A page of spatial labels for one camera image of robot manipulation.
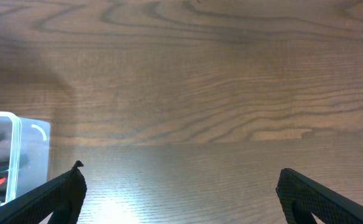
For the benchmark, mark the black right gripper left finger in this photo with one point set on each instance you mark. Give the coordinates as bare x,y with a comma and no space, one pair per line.
60,199

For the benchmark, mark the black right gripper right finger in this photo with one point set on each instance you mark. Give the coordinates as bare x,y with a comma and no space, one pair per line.
303,200

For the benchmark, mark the clear plastic container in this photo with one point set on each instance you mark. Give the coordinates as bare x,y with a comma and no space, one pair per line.
29,141

